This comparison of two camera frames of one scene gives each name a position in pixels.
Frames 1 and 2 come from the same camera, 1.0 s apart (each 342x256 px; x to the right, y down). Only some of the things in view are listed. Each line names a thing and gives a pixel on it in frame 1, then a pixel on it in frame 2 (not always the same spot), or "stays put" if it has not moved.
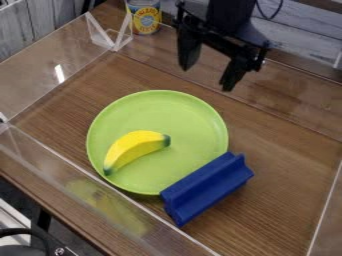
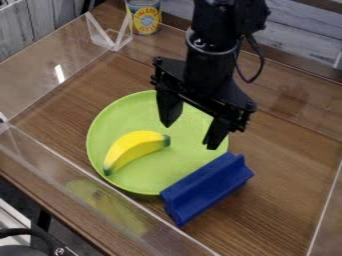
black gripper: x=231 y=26 to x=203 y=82
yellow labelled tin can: x=144 y=14 stays put
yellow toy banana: x=131 y=144 stays put
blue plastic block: x=214 y=181 stays put
